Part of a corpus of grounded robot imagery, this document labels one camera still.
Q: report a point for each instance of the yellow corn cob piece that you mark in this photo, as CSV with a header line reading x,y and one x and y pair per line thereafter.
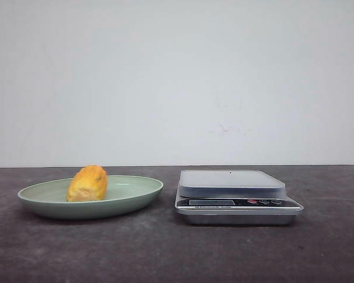
x,y
89,184

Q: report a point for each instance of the silver digital kitchen scale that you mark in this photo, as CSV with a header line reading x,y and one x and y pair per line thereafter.
x,y
234,197

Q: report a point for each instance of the light green plate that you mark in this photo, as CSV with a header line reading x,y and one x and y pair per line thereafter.
x,y
125,194

